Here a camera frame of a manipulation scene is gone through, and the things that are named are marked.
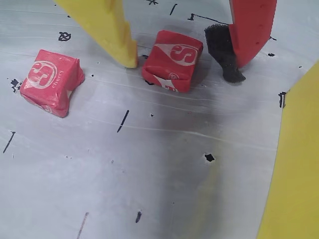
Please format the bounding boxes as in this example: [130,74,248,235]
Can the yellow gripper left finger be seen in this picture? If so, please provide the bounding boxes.
[53,0,139,69]

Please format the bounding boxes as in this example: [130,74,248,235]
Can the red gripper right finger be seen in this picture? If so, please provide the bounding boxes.
[204,0,278,84]

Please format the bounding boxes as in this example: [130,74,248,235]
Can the red Starburst candy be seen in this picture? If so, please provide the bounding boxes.
[19,49,85,119]
[141,29,204,93]

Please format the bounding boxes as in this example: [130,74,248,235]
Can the yellow three-compartment box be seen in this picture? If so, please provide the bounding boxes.
[256,59,319,239]

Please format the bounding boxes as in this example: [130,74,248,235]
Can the white marked table cloth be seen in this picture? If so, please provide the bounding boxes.
[0,0,319,239]

